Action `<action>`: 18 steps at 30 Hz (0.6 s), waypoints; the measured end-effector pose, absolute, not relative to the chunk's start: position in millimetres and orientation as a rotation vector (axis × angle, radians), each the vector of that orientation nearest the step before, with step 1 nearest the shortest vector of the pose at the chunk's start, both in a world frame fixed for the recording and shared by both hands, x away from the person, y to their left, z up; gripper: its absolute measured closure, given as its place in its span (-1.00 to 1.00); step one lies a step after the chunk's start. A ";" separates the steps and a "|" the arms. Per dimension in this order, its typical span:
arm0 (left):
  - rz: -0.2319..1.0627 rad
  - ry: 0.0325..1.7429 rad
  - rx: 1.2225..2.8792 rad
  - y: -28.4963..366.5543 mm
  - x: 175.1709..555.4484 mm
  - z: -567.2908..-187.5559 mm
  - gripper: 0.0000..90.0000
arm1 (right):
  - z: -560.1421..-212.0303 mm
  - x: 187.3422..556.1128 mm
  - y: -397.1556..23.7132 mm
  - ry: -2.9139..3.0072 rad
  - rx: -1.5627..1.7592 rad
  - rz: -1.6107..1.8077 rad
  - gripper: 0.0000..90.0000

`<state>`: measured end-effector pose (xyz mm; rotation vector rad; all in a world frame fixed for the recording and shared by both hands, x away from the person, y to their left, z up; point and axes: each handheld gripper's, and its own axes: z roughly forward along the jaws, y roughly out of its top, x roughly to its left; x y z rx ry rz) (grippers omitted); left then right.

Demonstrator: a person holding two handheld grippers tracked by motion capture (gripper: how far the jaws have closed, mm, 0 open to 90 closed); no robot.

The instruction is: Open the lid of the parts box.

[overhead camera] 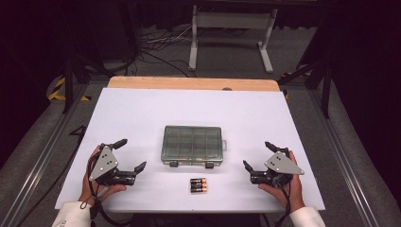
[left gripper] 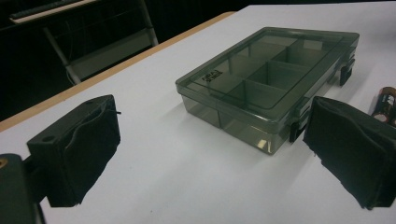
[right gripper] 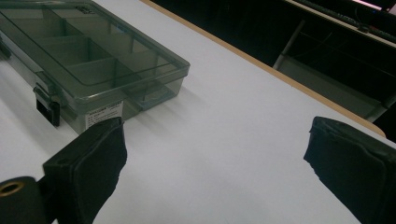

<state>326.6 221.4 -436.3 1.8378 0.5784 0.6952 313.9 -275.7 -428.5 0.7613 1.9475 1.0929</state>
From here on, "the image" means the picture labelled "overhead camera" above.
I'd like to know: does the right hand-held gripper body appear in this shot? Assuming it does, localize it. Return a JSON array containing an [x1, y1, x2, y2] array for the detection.
[[250, 146, 305, 189]]

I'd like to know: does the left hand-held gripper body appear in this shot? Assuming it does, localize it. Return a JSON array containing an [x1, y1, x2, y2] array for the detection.
[[88, 143, 138, 187]]

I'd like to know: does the smoky clear plastic storage box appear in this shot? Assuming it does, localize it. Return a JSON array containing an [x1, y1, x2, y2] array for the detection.
[[161, 125, 228, 168]]

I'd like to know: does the person's left hand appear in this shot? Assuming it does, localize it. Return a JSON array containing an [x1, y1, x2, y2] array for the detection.
[[78, 145, 128, 206]]

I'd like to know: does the person's right hand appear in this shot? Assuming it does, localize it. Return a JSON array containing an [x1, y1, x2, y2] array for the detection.
[[257, 149, 306, 213]]

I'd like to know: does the black metal stand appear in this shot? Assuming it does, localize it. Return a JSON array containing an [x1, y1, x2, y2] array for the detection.
[[61, 0, 112, 115], [277, 56, 334, 119]]

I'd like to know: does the yellow black floor tape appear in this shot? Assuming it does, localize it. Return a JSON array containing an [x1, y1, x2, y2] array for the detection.
[[46, 77, 93, 102]]

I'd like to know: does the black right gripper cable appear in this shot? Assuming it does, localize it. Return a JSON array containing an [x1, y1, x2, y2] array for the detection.
[[273, 174, 293, 227]]

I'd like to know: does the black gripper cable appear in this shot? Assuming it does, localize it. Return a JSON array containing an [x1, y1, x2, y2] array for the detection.
[[79, 150, 133, 227], [273, 174, 293, 227]]

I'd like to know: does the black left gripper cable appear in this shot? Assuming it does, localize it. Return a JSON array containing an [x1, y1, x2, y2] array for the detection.
[[79, 150, 133, 227]]

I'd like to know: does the aluminium floor rail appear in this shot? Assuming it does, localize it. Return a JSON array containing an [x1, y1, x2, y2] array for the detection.
[[0, 81, 91, 227], [306, 88, 381, 227]]

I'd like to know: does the bundle of floor cables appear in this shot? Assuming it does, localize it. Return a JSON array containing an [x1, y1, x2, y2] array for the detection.
[[138, 25, 197, 79]]

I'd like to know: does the white metal stand frame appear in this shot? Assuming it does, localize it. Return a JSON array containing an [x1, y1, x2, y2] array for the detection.
[[188, 4, 279, 74]]

